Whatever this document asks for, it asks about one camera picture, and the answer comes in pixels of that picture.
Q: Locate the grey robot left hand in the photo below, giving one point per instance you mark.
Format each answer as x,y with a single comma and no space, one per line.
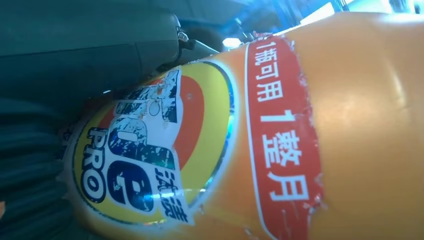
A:
82,43

